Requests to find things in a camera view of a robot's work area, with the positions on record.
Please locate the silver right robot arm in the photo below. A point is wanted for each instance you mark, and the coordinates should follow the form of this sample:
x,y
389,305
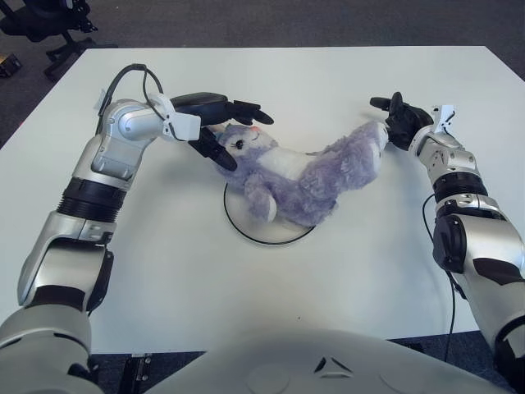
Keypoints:
x,y
451,156

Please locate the silver robot torso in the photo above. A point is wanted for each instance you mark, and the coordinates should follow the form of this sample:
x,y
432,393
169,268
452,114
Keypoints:
x,y
328,369

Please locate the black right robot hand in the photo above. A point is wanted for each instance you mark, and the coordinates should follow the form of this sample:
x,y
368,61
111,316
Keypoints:
x,y
406,123

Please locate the yellow and black box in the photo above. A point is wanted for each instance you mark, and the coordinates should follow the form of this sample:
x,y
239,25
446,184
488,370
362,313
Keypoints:
x,y
8,65

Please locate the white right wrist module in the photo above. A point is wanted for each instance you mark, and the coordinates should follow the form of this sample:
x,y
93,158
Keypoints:
x,y
445,117

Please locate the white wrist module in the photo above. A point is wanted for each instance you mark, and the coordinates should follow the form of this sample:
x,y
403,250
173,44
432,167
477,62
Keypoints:
x,y
186,125
445,117

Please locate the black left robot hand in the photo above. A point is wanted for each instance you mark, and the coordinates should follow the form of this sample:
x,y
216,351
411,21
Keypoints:
x,y
205,106

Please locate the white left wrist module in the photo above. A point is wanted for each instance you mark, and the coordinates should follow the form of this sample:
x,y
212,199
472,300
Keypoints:
x,y
186,125

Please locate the black metal frame part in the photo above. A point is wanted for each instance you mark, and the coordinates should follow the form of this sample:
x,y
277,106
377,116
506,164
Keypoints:
x,y
141,371

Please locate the black office chair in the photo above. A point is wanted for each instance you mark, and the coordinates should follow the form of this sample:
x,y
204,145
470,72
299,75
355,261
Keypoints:
x,y
37,24

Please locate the purple plush bunny doll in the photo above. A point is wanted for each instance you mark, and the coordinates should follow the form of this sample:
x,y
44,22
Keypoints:
x,y
311,180

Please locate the white plate with black rim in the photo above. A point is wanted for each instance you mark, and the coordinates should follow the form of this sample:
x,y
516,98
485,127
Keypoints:
x,y
254,230

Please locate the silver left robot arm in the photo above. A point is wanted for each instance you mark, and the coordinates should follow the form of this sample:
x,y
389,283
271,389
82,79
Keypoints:
x,y
110,156

